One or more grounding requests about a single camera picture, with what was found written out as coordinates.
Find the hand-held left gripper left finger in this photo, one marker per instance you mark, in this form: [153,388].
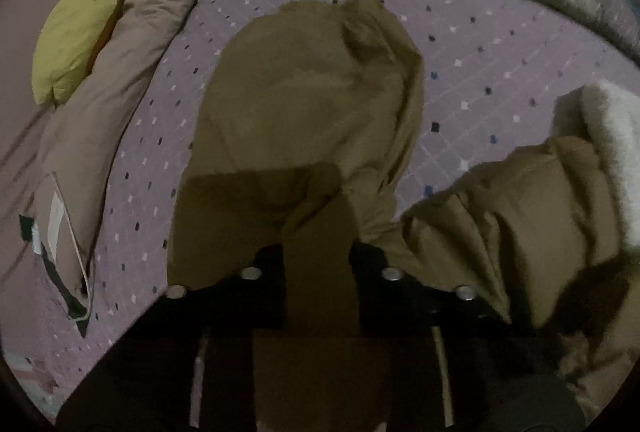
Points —
[270,292]

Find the beige pillow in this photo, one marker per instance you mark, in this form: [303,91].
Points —
[135,37]

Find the purple dotted bed sheet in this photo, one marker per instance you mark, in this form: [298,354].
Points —
[475,62]

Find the yellow-green cushion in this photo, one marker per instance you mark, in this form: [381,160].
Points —
[75,37]

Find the pink teal striped cloth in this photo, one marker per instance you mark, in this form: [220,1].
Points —
[35,382]

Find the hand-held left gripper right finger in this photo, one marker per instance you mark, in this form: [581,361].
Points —
[372,297]

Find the olive fleece-lined jacket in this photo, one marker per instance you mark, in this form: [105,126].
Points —
[310,87]

